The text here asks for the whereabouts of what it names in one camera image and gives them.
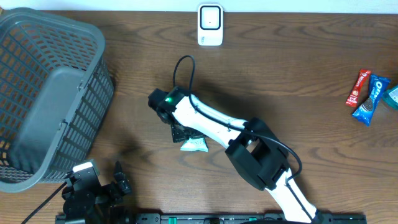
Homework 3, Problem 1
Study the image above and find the mint green wipes pack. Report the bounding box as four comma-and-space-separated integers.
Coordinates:
180, 138, 208, 152

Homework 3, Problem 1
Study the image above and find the red Nescafe stick sachet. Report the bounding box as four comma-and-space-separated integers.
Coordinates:
345, 69, 371, 107

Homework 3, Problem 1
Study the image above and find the blue Oreo cookie pack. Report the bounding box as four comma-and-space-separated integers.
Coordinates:
352, 74, 391, 126

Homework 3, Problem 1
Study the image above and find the teal sanitizer bottle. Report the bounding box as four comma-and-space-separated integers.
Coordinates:
382, 85, 398, 110

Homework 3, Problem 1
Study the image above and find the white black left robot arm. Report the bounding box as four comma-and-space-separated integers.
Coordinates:
55, 160, 134, 224

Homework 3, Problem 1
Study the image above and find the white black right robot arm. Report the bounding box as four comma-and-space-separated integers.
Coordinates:
148, 87, 321, 223

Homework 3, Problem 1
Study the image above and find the grey plastic mesh basket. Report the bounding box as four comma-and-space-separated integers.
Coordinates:
1, 8, 114, 193

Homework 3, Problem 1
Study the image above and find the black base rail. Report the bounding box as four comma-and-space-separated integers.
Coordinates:
55, 212, 368, 224

